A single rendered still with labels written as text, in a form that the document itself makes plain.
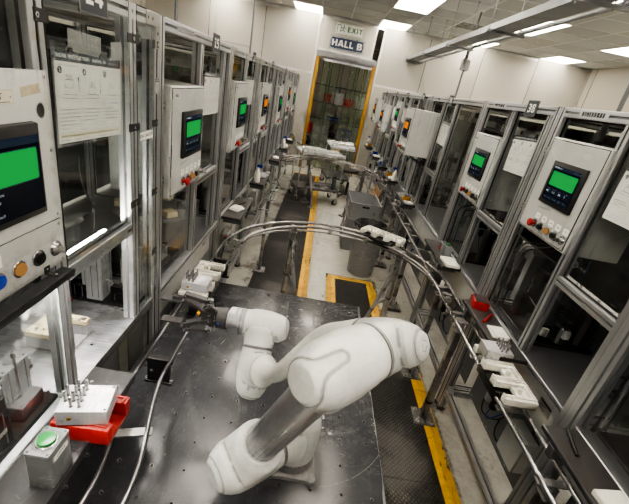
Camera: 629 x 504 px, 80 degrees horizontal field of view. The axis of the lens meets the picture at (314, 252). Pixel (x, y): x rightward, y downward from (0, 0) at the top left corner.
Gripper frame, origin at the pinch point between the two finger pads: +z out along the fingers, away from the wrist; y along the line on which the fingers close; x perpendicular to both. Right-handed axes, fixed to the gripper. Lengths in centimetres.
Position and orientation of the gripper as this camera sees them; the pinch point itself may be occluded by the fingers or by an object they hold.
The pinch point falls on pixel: (170, 308)
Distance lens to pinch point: 139.5
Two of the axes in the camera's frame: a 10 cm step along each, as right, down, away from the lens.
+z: -9.8, -1.8, -0.4
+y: 1.8, -9.0, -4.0
